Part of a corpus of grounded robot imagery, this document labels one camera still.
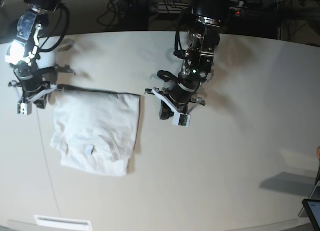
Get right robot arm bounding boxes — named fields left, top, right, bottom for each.
left=5, top=0, right=71, bottom=115

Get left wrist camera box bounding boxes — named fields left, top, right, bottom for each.
left=172, top=112, right=191, bottom=127

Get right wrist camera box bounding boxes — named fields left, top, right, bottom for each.
left=17, top=102, right=33, bottom=116

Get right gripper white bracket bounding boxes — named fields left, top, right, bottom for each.
left=8, top=80, right=64, bottom=112

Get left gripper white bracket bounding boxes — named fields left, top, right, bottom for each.
left=145, top=88, right=206, bottom=127

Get black power strip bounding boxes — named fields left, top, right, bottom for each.
left=151, top=3, right=248, bottom=14

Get white label strip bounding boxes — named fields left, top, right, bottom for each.
left=34, top=214, right=92, bottom=227

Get tablet screen with stand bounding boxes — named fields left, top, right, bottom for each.
left=298, top=170, right=320, bottom=231

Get white T-shirt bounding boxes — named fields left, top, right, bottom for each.
left=50, top=91, right=141, bottom=177

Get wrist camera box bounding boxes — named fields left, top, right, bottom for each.
left=172, top=112, right=191, bottom=127
left=17, top=102, right=33, bottom=116

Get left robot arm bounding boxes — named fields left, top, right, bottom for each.
left=145, top=0, right=231, bottom=127

